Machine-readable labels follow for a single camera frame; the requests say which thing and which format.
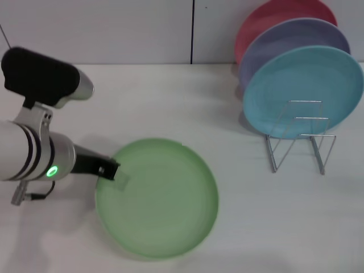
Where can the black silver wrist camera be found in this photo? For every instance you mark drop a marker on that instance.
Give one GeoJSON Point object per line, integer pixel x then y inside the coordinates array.
{"type": "Point", "coordinates": [42, 76]}

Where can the pink round plate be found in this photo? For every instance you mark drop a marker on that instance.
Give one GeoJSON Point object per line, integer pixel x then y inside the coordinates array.
{"type": "Point", "coordinates": [256, 25]}

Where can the green round plate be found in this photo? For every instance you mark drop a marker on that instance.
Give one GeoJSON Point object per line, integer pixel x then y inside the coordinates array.
{"type": "Point", "coordinates": [162, 204]}

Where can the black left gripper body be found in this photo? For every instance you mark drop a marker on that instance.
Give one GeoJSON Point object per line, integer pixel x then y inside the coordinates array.
{"type": "Point", "coordinates": [84, 162]}

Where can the light blue round plate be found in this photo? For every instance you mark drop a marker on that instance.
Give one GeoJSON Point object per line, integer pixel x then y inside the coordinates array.
{"type": "Point", "coordinates": [301, 82]}

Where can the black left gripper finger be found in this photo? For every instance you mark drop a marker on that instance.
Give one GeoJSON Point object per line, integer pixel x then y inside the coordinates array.
{"type": "Point", "coordinates": [109, 170]}

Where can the purple round plate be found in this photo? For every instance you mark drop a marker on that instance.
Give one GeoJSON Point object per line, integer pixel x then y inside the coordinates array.
{"type": "Point", "coordinates": [273, 45]}

